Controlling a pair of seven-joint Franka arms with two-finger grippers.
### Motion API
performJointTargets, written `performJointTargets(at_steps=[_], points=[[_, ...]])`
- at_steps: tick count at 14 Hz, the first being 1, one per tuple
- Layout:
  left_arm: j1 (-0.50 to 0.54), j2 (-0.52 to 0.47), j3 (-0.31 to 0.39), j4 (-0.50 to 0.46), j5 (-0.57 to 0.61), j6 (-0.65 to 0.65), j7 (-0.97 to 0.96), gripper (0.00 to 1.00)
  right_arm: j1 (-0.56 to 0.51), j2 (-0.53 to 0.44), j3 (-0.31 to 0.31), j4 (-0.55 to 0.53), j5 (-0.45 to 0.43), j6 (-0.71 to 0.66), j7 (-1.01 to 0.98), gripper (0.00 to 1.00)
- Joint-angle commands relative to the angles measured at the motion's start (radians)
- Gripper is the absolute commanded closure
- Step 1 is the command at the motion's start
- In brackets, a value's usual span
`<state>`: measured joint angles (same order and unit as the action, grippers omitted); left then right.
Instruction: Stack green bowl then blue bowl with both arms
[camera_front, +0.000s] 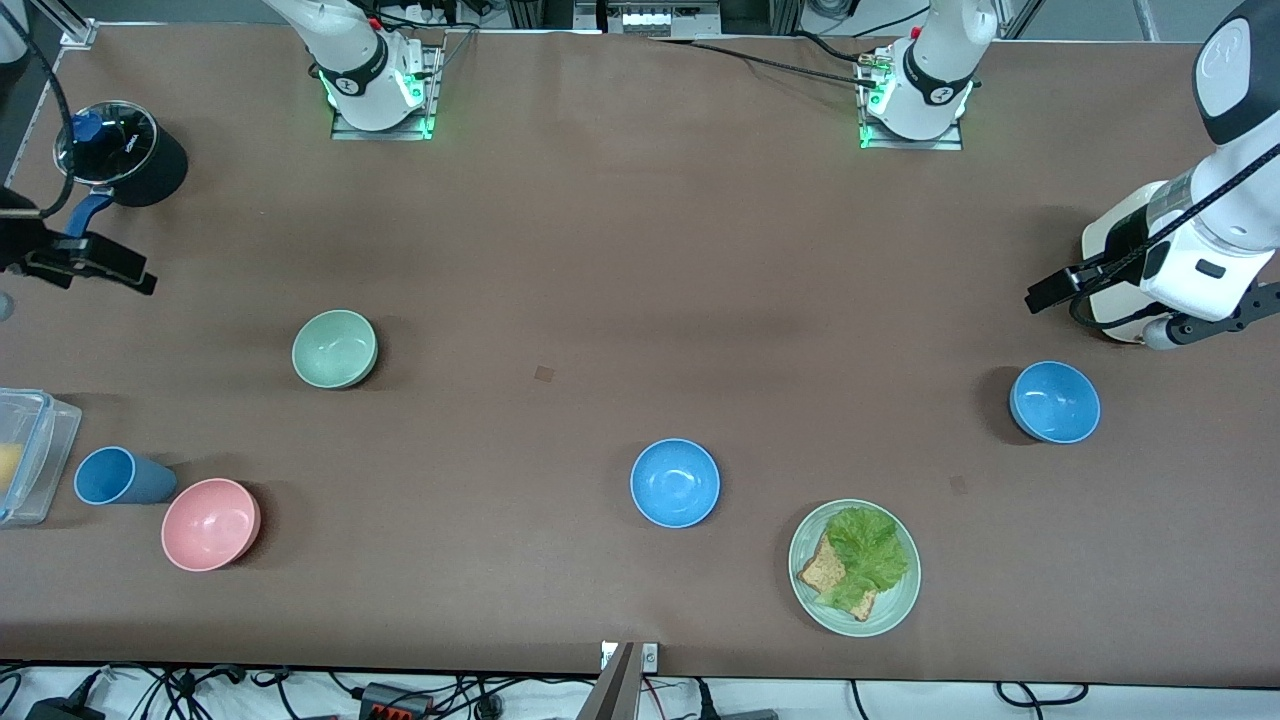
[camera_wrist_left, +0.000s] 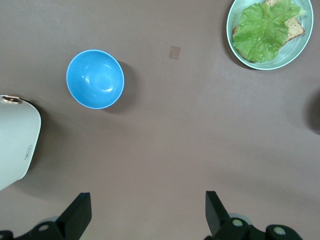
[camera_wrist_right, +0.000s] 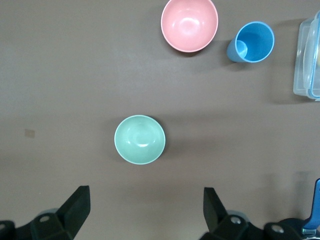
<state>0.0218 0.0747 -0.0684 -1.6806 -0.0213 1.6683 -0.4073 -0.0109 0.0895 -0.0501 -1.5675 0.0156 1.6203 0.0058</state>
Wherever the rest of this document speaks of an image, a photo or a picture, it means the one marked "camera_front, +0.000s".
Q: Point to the green lettuce leaf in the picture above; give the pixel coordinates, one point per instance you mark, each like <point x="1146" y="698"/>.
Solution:
<point x="870" y="550"/>

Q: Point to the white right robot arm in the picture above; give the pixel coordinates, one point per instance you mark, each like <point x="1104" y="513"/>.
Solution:
<point x="360" y="75"/>

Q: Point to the brown toast slice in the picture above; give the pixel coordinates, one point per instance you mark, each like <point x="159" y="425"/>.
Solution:
<point x="822" y="572"/>

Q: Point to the yellow food piece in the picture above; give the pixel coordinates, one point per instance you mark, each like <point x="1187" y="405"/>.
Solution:
<point x="8" y="470"/>

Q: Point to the clear plastic container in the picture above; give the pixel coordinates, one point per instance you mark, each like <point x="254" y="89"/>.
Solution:
<point x="45" y="450"/>

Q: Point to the black power adapter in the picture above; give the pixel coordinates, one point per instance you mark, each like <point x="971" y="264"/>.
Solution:
<point x="65" y="710"/>

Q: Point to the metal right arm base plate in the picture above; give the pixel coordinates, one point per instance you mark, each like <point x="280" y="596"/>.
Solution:
<point x="380" y="134"/>

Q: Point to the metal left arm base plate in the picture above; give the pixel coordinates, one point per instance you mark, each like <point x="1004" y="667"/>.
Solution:
<point x="910" y="145"/>

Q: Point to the white toaster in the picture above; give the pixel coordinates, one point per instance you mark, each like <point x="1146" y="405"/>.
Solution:
<point x="1097" y="245"/>

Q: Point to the dark camera pole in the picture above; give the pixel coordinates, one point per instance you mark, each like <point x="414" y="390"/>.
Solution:
<point x="612" y="695"/>

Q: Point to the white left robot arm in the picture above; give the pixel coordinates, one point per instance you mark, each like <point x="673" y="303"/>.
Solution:
<point x="935" y="70"/>

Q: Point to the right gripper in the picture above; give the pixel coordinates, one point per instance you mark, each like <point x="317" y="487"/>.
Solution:
<point x="20" y="246"/>

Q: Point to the silver power strip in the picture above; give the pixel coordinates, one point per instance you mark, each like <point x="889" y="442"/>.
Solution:
<point x="660" y="18"/>

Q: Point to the aluminium frame profile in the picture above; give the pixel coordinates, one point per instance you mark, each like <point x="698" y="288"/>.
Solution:
<point x="78" y="35"/>

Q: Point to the blue cup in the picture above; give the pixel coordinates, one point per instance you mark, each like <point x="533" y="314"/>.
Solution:
<point x="125" y="478"/>

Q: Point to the white metal bracket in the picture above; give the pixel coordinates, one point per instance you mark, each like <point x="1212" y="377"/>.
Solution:
<point x="649" y="657"/>

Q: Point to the green bowl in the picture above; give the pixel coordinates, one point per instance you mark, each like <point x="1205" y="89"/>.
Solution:
<point x="333" y="348"/>

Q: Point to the pink bowl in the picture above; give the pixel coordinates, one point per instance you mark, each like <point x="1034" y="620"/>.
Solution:
<point x="210" y="525"/>

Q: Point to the black red power strip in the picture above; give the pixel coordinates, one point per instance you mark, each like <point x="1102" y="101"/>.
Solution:
<point x="395" y="702"/>

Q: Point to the green plate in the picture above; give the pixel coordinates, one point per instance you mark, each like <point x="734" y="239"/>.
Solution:
<point x="895" y="605"/>

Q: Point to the glass lid blue knob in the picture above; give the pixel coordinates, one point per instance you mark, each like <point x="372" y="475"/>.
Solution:
<point x="120" y="150"/>

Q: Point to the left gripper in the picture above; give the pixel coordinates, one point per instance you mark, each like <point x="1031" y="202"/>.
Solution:
<point x="1118" y="247"/>

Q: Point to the blue bowl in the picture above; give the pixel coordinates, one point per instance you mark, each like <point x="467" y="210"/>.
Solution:
<point x="675" y="483"/>
<point x="1055" y="402"/>

